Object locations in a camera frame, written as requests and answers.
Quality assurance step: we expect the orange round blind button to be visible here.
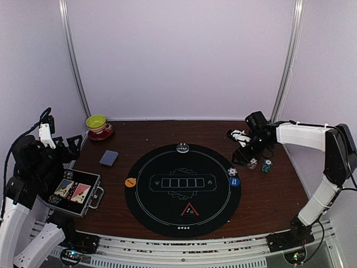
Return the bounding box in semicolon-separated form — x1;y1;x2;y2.
124;178;137;188

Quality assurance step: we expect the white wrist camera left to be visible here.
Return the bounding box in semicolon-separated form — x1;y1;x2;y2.
38;116;56;149

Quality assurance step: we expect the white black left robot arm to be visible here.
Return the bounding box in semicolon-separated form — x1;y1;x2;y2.
1;135;242;267

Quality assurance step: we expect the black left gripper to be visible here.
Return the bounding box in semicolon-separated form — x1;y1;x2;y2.
31;135;82;183

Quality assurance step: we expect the red card box in case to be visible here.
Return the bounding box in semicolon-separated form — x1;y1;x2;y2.
70;183;91;204

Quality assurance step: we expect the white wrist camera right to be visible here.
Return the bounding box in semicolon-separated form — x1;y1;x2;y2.
227;130;251;147

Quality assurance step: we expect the blue round blind button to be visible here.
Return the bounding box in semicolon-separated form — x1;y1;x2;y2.
229;176;240;187

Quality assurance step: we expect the blue card box in case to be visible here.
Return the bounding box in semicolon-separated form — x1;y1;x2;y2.
54;179;74;198

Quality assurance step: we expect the blue white poker chip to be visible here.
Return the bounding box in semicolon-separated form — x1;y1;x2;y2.
227;167;238;177

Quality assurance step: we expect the red black triangle marker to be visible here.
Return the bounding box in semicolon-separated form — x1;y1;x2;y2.
181;203;199;217

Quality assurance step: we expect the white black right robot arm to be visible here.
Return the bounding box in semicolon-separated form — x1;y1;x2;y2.
234;111;356;247

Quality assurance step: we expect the blue playing card deck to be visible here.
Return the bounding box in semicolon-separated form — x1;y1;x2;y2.
99;150;119;166

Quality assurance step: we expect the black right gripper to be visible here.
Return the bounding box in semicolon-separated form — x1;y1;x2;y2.
232;135;271;166

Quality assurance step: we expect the aluminium front rail frame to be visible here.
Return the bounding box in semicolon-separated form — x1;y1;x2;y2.
30;219;344;268

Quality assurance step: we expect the clear round dealer button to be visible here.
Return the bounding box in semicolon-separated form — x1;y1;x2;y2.
176;142;190;154

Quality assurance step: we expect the green poker chip stack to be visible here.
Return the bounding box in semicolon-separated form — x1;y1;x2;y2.
262;159;273;173

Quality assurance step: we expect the green bowl on red saucer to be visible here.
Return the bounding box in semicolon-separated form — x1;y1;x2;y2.
86;114;114;141

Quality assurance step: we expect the aluminium poker case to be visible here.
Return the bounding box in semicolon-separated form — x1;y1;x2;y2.
42;168;105;218

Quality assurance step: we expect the round black poker mat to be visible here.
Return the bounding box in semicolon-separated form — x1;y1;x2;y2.
125;144;242;238

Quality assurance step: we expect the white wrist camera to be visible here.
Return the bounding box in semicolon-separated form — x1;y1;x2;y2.
38;116;56;149
227;130;251;147

